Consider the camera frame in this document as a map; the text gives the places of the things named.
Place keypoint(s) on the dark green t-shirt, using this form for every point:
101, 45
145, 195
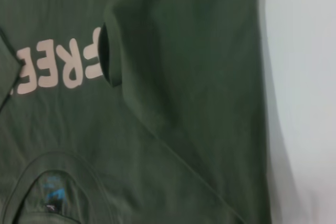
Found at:
157, 103

